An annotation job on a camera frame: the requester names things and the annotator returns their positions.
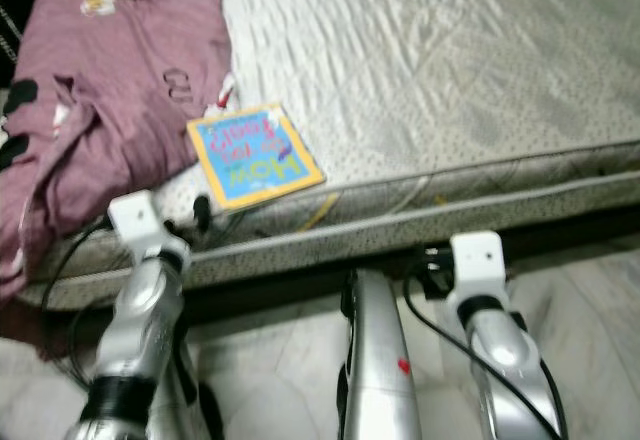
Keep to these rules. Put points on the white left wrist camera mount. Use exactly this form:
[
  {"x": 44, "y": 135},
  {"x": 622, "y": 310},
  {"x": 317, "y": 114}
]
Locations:
[{"x": 145, "y": 225}]

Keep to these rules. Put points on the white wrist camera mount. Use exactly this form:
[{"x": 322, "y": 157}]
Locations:
[
  {"x": 145, "y": 225},
  {"x": 480, "y": 260}
]

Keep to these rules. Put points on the black bag with white print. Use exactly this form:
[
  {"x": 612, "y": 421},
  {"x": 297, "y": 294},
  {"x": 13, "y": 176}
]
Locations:
[{"x": 8, "y": 10}]

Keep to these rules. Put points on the blue yellow-edged picture book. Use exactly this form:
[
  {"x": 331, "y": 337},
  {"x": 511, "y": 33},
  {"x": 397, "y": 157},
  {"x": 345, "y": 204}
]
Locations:
[{"x": 255, "y": 155}]

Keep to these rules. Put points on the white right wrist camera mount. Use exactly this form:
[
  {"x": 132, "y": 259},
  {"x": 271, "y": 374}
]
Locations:
[{"x": 480, "y": 260}]

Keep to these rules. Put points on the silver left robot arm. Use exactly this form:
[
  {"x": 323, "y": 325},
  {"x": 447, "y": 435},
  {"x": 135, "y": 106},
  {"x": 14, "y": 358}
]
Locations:
[{"x": 130, "y": 350}]

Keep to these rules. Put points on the white quilted patterned mattress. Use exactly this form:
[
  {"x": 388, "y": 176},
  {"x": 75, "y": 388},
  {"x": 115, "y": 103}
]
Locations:
[{"x": 440, "y": 60}]

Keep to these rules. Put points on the pink cartoon mouse blanket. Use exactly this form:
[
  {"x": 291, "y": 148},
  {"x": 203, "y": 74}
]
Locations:
[{"x": 100, "y": 110}]

